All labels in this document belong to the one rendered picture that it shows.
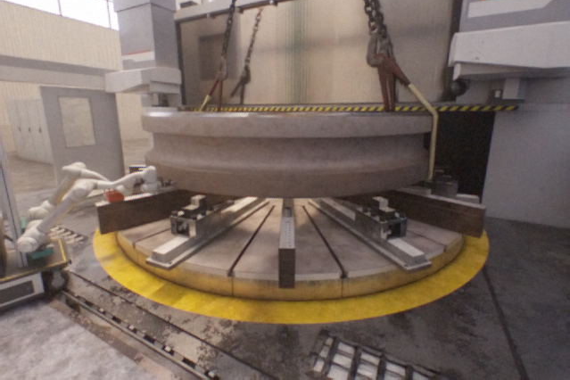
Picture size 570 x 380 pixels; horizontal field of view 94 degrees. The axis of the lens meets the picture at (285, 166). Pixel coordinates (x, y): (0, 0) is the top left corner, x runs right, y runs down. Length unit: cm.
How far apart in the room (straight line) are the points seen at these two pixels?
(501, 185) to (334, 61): 367
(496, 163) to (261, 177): 408
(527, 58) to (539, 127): 222
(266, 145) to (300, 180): 54
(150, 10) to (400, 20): 480
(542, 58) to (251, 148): 298
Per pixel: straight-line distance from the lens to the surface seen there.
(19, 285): 360
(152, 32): 661
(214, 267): 284
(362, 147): 322
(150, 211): 407
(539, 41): 368
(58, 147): 685
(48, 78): 669
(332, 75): 572
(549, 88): 470
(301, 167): 295
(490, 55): 360
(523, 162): 572
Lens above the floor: 179
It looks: 12 degrees down
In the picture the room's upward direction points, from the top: straight up
